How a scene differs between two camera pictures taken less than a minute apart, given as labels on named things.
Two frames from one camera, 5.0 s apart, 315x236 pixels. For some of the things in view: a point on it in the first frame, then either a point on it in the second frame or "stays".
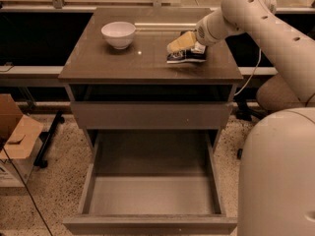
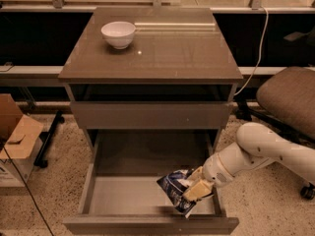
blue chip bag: [195, 53] to [174, 186]
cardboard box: [19, 138] stays
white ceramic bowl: [119, 33] stays
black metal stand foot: [44, 137] stays
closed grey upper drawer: [152, 115] stays
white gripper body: [204, 34] to [216, 172]
